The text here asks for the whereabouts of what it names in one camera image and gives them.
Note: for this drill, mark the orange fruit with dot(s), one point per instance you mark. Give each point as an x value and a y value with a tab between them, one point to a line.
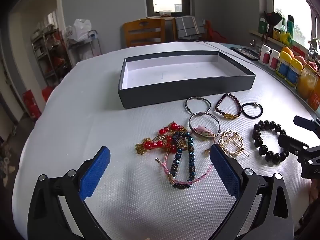
288	51

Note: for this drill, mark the yellow capped blue label bottle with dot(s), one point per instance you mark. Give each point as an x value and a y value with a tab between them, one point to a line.
283	66
293	73

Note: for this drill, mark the dark makeup palette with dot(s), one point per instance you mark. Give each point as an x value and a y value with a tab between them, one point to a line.
246	53

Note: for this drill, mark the white medicine bottle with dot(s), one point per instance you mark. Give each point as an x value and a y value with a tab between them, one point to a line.
274	60
264	55

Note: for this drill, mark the dark grey cardboard box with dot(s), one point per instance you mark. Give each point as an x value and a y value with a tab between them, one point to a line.
175	90

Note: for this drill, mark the green spray bottle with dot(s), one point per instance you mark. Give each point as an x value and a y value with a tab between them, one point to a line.
290	25

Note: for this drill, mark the round gold hair clip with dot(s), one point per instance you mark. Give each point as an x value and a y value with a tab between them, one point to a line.
225	140

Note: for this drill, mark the red cardboard boxes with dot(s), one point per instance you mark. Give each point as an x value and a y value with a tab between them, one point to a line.
32	102

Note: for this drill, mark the wooden chair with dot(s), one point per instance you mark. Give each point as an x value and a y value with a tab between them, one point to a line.
143	33

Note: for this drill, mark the thin silver bangle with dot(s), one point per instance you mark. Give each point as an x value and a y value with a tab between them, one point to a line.
190	126
188	108

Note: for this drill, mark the green box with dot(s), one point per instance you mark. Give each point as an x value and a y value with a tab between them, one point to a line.
261	26

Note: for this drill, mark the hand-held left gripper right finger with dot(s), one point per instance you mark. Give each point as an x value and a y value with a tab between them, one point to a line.
225	171

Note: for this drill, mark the black wrapped flower bouquet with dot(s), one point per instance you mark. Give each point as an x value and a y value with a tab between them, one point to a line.
273	18

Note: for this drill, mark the metal storage rack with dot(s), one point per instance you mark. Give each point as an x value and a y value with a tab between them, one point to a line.
47	55

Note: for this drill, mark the white plastic bag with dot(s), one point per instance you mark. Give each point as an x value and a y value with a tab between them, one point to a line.
78	28

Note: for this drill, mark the clear glass bottle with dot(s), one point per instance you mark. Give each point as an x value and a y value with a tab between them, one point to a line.
283	27

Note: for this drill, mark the glass honey jar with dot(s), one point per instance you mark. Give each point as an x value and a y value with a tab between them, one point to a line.
307	82

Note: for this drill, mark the metal pot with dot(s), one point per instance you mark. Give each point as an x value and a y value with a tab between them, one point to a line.
255	42

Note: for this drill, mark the bowl on windowsill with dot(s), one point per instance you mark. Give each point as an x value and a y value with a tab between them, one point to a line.
165	13

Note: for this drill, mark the grey plaid cushion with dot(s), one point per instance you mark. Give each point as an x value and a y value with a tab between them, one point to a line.
188	26

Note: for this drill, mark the yellow plush item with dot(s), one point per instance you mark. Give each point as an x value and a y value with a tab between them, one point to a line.
285	39

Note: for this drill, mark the red apple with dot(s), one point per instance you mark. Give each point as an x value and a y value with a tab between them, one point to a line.
301	60

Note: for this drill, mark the red cloth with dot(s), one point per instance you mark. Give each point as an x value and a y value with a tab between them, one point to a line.
215	33

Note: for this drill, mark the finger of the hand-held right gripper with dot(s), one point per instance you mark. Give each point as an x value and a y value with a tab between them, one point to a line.
292	143
306	124

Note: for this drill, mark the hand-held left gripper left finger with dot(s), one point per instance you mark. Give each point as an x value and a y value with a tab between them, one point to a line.
95	172

